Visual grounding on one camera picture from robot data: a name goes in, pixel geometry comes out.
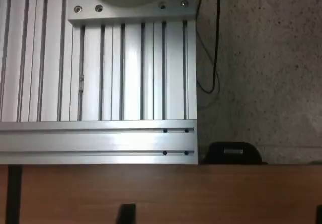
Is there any black floor device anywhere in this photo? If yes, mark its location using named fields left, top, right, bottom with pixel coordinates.
left=203, top=141, right=262, bottom=165

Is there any aluminium extrusion robot stand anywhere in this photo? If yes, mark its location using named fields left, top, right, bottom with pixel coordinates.
left=0, top=0, right=198, bottom=165

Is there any grey robot mounting plate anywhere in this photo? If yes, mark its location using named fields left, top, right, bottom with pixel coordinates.
left=67, top=0, right=197, bottom=25

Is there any black hanging cable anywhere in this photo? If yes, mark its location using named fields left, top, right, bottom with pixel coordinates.
left=196, top=0, right=221, bottom=94

